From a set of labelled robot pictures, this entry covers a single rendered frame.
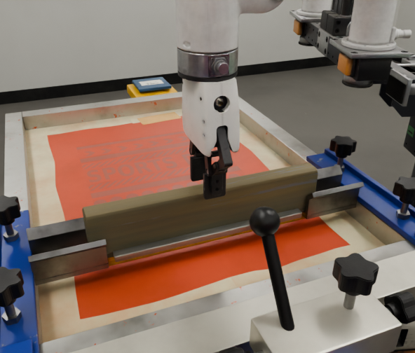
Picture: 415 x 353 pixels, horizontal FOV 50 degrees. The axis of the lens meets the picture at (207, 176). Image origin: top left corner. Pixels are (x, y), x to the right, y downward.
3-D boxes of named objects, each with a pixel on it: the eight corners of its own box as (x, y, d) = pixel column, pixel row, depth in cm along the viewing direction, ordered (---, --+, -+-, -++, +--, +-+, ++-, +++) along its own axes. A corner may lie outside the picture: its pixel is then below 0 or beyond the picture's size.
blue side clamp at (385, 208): (303, 183, 89) (306, 151, 85) (324, 178, 90) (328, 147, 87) (414, 280, 64) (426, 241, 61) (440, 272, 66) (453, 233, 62)
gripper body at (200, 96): (252, 69, 52) (248, 155, 58) (219, 50, 60) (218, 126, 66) (193, 76, 50) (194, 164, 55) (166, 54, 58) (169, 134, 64)
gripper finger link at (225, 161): (237, 149, 53) (228, 176, 57) (216, 103, 57) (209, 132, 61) (228, 151, 52) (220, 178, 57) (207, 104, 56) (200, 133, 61)
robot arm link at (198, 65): (254, 53, 51) (252, 77, 53) (223, 38, 58) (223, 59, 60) (193, 59, 49) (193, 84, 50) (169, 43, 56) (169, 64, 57)
